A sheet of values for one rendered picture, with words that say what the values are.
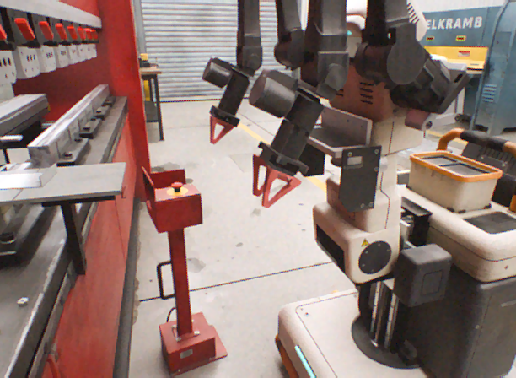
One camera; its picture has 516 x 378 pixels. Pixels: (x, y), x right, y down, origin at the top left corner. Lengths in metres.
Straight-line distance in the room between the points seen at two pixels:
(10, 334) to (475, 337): 1.08
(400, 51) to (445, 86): 0.14
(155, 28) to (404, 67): 7.63
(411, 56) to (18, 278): 0.79
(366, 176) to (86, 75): 2.42
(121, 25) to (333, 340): 2.43
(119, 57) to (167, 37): 5.29
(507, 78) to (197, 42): 5.59
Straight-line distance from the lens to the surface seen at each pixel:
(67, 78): 3.01
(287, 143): 0.64
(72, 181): 0.84
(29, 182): 0.87
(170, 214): 1.26
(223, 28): 8.40
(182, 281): 1.50
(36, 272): 0.79
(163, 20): 8.21
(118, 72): 2.96
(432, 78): 0.76
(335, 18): 0.65
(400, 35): 0.69
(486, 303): 1.16
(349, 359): 1.38
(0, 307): 0.74
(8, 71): 1.04
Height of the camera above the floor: 1.27
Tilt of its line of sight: 22 degrees down
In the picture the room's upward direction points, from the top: straight up
